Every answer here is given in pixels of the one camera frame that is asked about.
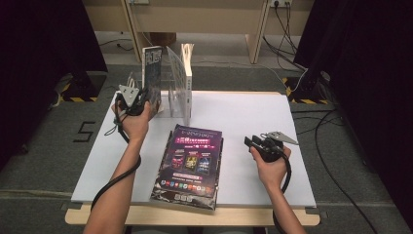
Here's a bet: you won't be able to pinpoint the black wall power cables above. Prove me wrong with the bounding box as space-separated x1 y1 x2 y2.
262 2 308 72

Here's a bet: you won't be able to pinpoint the white table board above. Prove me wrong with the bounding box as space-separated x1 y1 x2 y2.
70 90 318 209

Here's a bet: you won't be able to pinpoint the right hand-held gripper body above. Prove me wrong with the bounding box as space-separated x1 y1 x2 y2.
251 131 300 164

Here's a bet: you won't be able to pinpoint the white picture-grid magazine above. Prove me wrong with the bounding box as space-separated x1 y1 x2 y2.
166 43 195 129

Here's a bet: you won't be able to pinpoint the clear acrylic magazine rack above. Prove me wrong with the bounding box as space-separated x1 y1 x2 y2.
126 71 193 119

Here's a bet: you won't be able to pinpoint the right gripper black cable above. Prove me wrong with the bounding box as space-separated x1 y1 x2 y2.
272 151 293 234

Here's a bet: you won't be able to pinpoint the purple and blue magazine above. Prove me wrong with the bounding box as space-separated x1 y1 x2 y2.
141 45 164 115

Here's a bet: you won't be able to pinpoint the brown cardboard box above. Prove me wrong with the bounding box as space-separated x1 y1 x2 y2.
149 32 178 49

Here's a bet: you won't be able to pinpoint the light wooden table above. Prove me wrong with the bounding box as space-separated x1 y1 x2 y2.
64 90 320 227

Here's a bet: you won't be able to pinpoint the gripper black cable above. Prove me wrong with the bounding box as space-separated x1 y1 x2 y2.
91 106 142 213
272 151 293 234

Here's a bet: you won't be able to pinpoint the black curtain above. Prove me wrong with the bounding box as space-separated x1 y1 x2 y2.
0 0 109 172
292 0 413 225

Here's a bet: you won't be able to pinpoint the beige wooden desk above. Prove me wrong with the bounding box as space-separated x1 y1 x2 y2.
81 0 316 64

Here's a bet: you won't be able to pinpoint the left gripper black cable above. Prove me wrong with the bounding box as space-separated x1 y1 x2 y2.
91 106 142 213

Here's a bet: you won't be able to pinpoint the person's left hand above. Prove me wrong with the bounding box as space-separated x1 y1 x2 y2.
111 100 153 143

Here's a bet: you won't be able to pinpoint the thin black floor cable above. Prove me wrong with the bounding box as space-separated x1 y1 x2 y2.
291 109 346 136

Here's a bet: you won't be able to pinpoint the person's right hand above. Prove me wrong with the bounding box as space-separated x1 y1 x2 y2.
249 145 292 193

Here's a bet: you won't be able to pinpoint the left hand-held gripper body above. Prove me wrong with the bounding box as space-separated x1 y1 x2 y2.
115 84 148 117

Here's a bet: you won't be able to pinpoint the thick black floor cable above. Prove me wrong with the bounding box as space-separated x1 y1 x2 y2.
314 109 380 234

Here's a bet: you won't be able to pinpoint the black and red magazine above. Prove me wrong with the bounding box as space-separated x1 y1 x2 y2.
150 131 218 212

